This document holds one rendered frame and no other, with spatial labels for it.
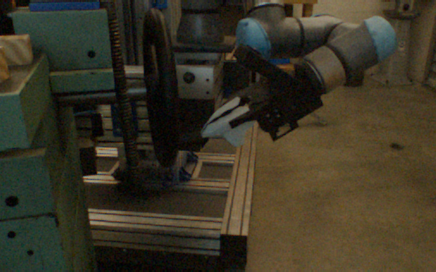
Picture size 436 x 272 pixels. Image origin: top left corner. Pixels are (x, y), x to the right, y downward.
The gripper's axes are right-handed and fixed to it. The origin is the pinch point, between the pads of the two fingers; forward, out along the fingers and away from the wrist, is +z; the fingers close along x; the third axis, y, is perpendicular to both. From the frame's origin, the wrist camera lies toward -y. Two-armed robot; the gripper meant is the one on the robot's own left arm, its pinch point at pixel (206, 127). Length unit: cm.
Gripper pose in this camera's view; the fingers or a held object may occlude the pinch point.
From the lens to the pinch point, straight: 65.9
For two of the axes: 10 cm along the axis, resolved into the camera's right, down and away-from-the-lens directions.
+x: -2.7, -4.4, 8.6
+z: -8.6, 5.1, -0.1
